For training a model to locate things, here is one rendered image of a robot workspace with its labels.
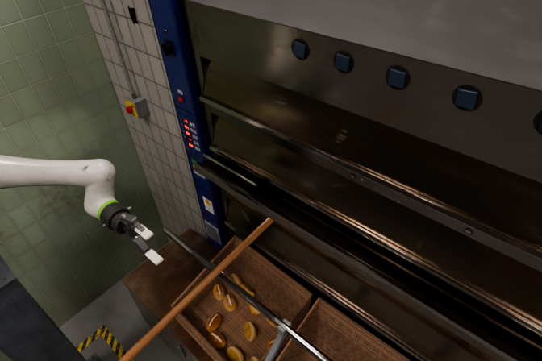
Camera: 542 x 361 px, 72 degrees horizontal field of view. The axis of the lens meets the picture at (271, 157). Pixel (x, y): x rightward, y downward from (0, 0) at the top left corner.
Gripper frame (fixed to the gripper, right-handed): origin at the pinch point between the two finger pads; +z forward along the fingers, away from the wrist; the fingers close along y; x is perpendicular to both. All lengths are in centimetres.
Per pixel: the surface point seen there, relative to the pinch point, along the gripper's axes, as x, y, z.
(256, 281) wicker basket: -47, 81, -3
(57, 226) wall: 6, 71, -120
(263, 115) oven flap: -54, -27, 5
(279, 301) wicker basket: -46, 83, 14
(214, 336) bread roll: -12, 84, 0
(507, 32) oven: -81, -62, 68
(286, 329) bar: -18, 31, 42
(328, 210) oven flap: -51, 1, 37
